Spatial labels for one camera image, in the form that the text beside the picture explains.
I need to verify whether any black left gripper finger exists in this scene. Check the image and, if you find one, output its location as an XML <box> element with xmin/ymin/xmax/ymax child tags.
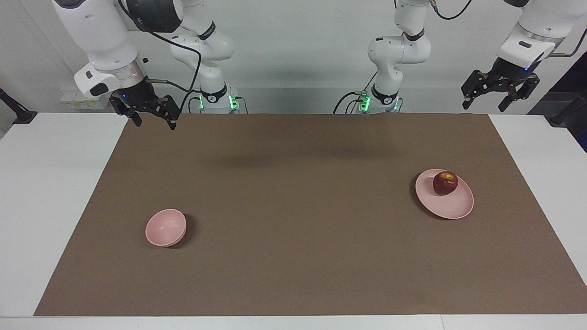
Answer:
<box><xmin>498</xmin><ymin>76</ymin><xmax>541</xmax><ymax>113</ymax></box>
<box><xmin>462</xmin><ymin>70</ymin><xmax>494</xmax><ymax>110</ymax></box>

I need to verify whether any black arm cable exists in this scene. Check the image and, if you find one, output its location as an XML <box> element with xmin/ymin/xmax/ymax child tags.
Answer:
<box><xmin>117</xmin><ymin>0</ymin><xmax>203</xmax><ymax>114</ymax></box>
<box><xmin>430</xmin><ymin>0</ymin><xmax>587</xmax><ymax>58</ymax></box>

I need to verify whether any white wall socket box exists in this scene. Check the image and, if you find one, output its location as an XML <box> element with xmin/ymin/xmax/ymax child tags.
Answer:
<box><xmin>61</xmin><ymin>91</ymin><xmax>111</xmax><ymax>110</ymax></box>

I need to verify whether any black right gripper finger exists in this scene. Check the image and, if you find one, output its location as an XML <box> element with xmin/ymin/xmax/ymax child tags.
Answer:
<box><xmin>109</xmin><ymin>93</ymin><xmax>143</xmax><ymax>127</ymax></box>
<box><xmin>155</xmin><ymin>95</ymin><xmax>180</xmax><ymax>131</ymax></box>

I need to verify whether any pink bowl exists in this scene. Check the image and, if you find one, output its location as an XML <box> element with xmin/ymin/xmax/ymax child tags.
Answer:
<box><xmin>145</xmin><ymin>209</ymin><xmax>188</xmax><ymax>248</ymax></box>

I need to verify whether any brown table mat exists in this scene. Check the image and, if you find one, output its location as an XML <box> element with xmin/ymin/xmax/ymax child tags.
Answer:
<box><xmin>33</xmin><ymin>113</ymin><xmax>587</xmax><ymax>317</ymax></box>

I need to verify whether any black clamp stand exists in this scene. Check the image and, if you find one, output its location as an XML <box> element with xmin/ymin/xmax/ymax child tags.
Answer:
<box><xmin>545</xmin><ymin>89</ymin><xmax>587</xmax><ymax>128</ymax></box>
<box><xmin>0</xmin><ymin>88</ymin><xmax>38</xmax><ymax>125</ymax></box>

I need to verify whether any black base power cable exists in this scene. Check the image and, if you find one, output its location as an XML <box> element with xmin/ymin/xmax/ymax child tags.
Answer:
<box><xmin>333</xmin><ymin>71</ymin><xmax>379</xmax><ymax>114</ymax></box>

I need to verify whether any pink plate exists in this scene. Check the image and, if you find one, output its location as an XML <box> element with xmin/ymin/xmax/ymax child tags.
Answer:
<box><xmin>415</xmin><ymin>169</ymin><xmax>475</xmax><ymax>220</ymax></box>

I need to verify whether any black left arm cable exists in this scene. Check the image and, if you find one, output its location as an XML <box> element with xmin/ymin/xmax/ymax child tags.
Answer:
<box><xmin>430</xmin><ymin>0</ymin><xmax>587</xmax><ymax>58</ymax></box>

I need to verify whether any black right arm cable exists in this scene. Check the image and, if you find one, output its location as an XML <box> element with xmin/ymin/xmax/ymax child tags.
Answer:
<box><xmin>117</xmin><ymin>0</ymin><xmax>203</xmax><ymax>114</ymax></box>

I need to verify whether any red apple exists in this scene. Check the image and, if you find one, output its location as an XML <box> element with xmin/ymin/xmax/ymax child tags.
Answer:
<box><xmin>433</xmin><ymin>171</ymin><xmax>459</xmax><ymax>196</ymax></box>

